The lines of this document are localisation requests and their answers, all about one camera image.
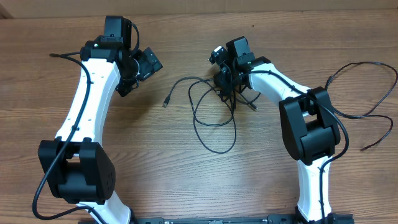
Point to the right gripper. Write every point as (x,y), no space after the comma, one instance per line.
(222,84)

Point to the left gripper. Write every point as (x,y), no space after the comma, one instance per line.
(148,68)

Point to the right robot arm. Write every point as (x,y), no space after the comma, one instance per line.
(309,129)

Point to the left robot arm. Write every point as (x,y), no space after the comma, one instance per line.
(76,167)

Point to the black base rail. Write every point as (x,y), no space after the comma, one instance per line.
(270,219)

